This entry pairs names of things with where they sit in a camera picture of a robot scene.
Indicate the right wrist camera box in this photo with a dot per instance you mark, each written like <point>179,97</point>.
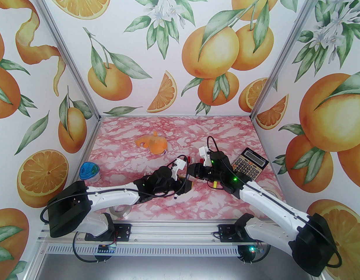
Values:
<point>203,153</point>

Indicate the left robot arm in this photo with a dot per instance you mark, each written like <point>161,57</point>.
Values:
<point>110,192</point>

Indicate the aluminium back rail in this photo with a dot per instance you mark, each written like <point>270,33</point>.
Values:
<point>174,115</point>

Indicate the grey metal sheet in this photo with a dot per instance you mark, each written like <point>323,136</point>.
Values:
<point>174,268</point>

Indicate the beige masking tape roll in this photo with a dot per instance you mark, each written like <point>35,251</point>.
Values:
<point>273,190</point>

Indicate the aluminium frame post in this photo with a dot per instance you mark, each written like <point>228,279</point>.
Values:
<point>288,48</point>
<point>67,50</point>

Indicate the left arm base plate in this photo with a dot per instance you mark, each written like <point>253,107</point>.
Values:
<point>124,232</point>

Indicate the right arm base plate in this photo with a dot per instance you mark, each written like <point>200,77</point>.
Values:
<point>226,233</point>

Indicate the orange toy figure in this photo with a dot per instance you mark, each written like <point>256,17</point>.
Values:
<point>152,143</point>

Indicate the clear tape roll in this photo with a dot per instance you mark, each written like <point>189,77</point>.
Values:
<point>121,213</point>

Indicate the black desk calculator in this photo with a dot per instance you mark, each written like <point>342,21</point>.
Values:
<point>251,162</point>

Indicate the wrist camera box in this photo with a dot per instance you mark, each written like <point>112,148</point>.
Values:
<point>203,153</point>
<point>180,165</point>

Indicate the small circuit board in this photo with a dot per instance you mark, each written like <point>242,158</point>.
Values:
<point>107,248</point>
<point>253,249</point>

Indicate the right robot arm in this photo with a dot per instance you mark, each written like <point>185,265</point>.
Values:
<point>270,203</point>

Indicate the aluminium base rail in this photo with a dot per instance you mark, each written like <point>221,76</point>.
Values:
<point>174,229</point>

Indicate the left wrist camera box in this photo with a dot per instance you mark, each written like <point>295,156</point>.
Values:
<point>180,165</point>

